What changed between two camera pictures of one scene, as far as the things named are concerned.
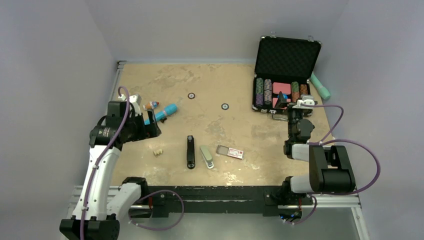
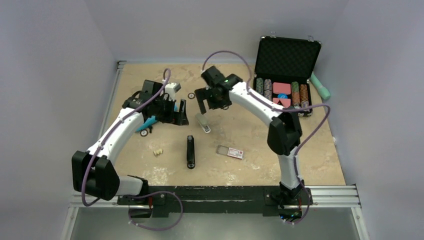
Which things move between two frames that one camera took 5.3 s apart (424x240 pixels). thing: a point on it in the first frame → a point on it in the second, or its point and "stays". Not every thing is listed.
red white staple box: [229, 151] stays
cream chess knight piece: [158, 152] stays
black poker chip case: [282, 64] stays
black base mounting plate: [163, 200] stays
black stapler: [190, 152] stays
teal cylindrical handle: [324, 93] stays
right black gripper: [282, 102] → [203, 93]
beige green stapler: [206, 156] → [203, 122]
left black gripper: [146, 131] → [169, 118]
